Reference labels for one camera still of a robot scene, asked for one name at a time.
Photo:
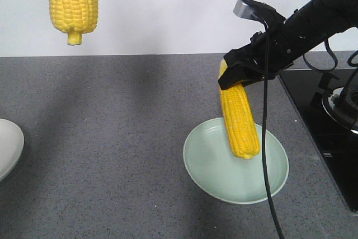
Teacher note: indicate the corn cob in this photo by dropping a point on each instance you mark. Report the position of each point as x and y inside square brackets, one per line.
[74, 18]
[239, 123]

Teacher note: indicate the black gas cooktop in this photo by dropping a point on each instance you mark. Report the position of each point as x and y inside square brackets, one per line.
[336, 144]

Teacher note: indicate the silver stove burner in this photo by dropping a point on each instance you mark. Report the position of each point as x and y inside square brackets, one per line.
[341, 106]

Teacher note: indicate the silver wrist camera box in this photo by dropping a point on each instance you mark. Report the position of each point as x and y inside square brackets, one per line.
[253, 10]

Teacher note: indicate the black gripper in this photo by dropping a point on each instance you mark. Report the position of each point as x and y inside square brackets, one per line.
[283, 41]

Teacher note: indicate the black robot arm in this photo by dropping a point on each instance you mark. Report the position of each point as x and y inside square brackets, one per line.
[327, 18]

